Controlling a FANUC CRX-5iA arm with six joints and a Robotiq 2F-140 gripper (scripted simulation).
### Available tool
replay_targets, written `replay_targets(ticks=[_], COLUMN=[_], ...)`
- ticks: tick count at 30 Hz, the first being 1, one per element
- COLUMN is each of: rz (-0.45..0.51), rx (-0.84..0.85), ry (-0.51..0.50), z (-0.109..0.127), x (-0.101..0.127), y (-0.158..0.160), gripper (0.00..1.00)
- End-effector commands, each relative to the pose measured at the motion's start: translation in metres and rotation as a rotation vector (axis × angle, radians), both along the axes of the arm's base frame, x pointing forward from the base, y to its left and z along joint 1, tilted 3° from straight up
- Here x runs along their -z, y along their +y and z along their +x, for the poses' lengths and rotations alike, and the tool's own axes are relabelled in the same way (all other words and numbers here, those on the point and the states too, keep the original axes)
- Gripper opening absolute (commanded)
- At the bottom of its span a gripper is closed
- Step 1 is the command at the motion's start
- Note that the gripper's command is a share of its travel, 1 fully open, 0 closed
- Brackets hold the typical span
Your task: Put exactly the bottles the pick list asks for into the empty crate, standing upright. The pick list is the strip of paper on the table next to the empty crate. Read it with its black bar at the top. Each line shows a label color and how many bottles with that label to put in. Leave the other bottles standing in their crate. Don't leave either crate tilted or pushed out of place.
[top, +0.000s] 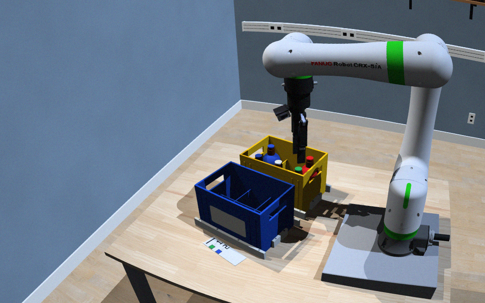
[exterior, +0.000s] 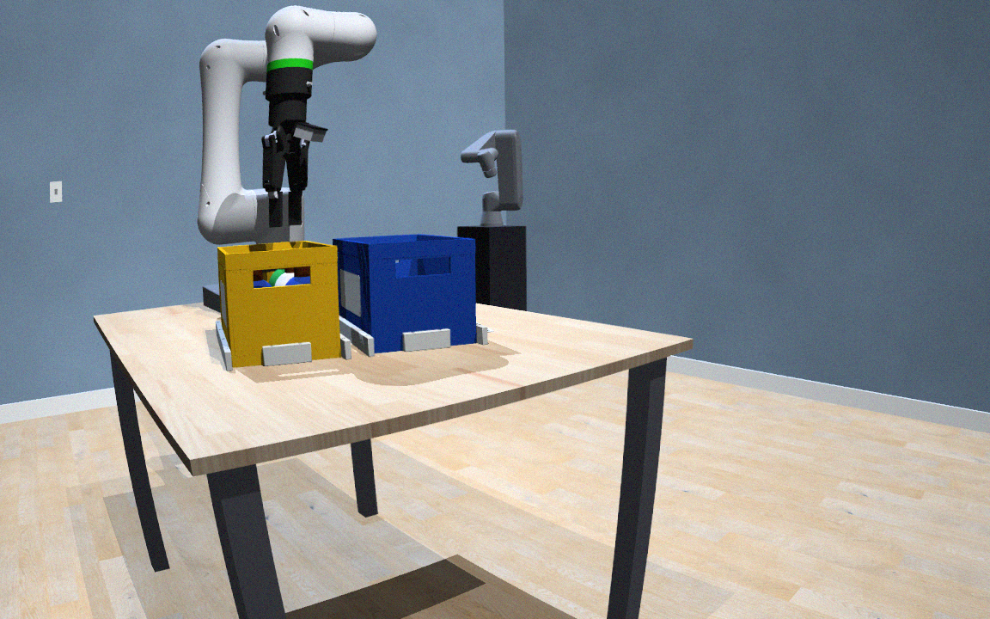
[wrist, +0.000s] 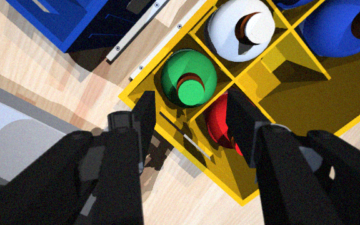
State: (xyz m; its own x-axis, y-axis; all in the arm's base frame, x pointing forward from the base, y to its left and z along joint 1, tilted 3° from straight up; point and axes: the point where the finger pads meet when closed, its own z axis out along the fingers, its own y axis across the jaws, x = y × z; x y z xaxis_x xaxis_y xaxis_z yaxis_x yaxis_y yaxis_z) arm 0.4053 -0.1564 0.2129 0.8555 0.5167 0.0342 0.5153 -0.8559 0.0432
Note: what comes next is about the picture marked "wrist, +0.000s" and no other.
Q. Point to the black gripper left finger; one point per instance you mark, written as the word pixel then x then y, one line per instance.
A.
pixel 54 188

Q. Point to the green bottle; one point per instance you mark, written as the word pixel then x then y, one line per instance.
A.
pixel 188 78

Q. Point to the white bottle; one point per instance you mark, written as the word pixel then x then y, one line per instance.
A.
pixel 239 30

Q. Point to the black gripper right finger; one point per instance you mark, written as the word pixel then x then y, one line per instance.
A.
pixel 286 165

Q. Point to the yellow divided crate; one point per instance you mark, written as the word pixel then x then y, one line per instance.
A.
pixel 286 82

